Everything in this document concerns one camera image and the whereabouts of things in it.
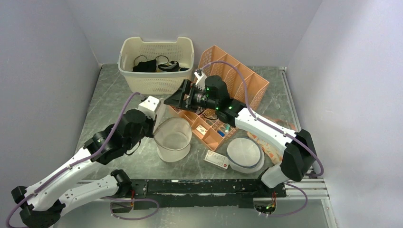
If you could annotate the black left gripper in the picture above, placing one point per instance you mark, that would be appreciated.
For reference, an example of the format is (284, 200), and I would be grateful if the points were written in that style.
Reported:
(152, 123)

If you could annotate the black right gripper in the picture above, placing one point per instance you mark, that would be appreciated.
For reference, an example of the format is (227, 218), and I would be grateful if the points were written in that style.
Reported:
(177, 99)

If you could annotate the black white bra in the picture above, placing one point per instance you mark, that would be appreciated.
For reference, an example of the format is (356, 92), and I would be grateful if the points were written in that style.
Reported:
(172, 66)

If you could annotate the white mesh laundry bag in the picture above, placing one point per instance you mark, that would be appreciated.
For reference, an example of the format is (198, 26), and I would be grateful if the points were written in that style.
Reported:
(172, 136)

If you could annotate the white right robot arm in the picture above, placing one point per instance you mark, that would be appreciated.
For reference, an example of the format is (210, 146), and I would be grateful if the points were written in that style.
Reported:
(297, 148)

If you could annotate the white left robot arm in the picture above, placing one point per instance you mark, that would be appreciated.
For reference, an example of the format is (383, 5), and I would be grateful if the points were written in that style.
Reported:
(45, 202)

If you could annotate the cream plastic laundry basket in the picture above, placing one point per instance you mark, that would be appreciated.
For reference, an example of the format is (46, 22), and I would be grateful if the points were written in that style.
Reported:
(158, 83)

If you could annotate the orange patterned fabric bag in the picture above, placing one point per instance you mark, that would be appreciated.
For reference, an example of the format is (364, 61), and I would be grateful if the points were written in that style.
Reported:
(267, 148)

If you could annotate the black face mask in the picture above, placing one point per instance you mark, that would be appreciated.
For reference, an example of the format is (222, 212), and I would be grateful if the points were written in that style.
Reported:
(147, 66)

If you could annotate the peach plastic desk organizer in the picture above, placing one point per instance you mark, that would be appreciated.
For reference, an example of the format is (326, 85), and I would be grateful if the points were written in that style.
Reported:
(243, 84)

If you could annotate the white red card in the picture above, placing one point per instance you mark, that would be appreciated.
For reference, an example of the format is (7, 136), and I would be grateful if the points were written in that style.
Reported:
(217, 159)

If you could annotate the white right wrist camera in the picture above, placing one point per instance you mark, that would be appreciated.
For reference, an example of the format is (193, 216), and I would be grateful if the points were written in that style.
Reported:
(201, 77)

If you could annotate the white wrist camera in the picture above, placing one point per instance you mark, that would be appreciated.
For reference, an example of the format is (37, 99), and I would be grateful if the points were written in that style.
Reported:
(150, 107)
(201, 77)

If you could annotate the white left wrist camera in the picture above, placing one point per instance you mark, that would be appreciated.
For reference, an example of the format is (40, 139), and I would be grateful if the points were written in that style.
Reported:
(150, 107)

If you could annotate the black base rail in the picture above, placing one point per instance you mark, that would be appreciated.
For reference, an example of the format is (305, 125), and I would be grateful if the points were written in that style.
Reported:
(198, 193)

